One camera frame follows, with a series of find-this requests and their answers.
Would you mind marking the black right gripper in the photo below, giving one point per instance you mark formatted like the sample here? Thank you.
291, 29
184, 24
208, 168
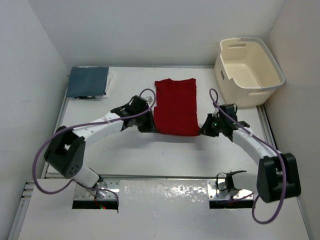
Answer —
205, 129

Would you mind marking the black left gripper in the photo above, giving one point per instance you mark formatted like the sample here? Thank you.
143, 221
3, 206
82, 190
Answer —
149, 127

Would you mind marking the red t shirt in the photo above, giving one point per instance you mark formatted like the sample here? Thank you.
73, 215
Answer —
175, 112

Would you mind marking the white printed t shirt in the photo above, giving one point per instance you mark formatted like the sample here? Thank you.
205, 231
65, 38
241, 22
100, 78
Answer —
111, 79

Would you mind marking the teal blue t shirt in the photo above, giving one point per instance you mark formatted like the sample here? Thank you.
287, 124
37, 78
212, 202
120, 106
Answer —
87, 82

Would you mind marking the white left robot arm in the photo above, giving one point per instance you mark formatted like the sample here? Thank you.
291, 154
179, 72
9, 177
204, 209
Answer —
66, 151

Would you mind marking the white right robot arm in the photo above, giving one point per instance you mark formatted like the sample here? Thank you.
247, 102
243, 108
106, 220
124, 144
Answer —
276, 170

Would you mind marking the cream plastic laundry basket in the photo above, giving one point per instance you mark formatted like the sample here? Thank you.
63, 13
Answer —
246, 72

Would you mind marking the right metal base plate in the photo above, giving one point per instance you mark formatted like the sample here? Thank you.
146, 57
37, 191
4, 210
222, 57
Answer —
217, 191

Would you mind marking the metal base plate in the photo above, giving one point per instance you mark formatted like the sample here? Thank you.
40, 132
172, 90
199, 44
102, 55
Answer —
110, 186
217, 191

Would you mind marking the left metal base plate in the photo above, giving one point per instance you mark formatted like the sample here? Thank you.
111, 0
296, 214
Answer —
110, 186

